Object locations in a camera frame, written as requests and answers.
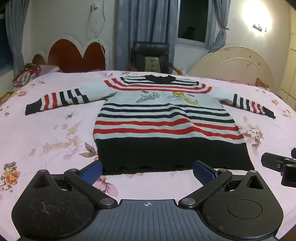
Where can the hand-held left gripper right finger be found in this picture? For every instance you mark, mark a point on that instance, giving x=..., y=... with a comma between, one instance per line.
x=203, y=172

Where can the pink floral bed sheet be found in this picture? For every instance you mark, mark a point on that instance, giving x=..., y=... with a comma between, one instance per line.
x=46, y=129

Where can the red heart-shaped headboard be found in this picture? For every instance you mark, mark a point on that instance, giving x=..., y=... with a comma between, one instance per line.
x=69, y=55

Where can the tied grey curtain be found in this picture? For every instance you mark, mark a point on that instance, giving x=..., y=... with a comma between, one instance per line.
x=220, y=23

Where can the striped pink pillow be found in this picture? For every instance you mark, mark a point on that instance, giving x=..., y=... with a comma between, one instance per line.
x=27, y=75

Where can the striped cartoon sweater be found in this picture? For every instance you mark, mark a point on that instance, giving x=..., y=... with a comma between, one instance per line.
x=166, y=120

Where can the dark window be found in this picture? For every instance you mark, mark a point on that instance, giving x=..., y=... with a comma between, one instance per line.
x=193, y=20

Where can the pink crumpled cloth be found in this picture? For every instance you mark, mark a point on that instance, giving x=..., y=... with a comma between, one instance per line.
x=233, y=81

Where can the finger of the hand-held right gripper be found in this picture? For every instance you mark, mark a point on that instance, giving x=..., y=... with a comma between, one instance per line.
x=293, y=153
x=275, y=162

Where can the orange patterned cloth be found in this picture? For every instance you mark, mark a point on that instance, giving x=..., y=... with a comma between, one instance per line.
x=262, y=83

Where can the cream round headboard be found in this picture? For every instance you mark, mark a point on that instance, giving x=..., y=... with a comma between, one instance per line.
x=231, y=64

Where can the black leather office chair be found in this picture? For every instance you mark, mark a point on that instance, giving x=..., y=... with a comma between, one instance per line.
x=150, y=52

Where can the wall lamp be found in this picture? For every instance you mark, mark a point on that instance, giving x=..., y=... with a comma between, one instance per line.
x=259, y=27

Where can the wide grey curtain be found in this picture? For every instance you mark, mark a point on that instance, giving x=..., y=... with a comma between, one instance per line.
x=145, y=23

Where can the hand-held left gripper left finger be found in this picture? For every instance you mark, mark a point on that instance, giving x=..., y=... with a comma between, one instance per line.
x=91, y=172

